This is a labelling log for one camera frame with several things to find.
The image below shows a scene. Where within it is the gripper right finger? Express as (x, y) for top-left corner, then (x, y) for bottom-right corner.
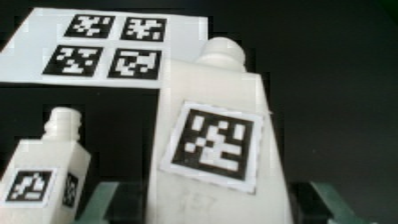
(311, 182), (379, 224)

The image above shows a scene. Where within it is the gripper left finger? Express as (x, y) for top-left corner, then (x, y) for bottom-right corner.
(75, 182), (119, 224)

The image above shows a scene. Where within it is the white stool leg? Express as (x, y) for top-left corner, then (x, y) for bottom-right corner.
(0, 107), (91, 224)
(146, 37), (294, 224)

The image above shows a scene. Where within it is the white marker sheet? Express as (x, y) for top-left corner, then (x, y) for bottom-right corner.
(0, 8), (208, 89)

